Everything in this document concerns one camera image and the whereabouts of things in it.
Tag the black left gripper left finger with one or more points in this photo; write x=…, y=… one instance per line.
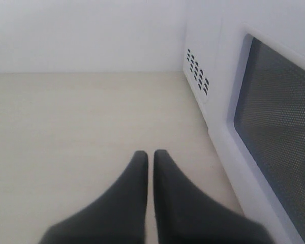
x=118, y=216

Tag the white microwave door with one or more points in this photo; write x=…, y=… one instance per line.
x=257, y=112

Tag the white microwave oven body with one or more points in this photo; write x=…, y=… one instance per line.
x=202, y=42

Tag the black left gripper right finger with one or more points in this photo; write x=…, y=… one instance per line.
x=184, y=214

